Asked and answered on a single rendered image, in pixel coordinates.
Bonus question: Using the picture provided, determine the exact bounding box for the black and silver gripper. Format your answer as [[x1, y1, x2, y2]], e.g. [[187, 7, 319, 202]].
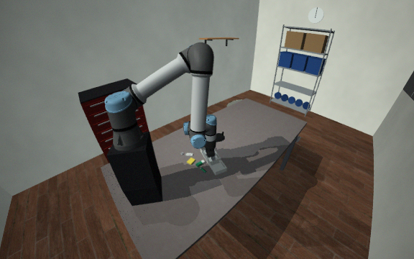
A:
[[204, 132, 225, 161]]

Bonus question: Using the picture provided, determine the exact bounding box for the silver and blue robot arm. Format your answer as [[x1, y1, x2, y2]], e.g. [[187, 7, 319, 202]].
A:
[[105, 42, 217, 151]]

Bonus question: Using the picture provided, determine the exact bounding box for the yellow block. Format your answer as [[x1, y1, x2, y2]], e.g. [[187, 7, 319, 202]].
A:
[[187, 158, 195, 165]]

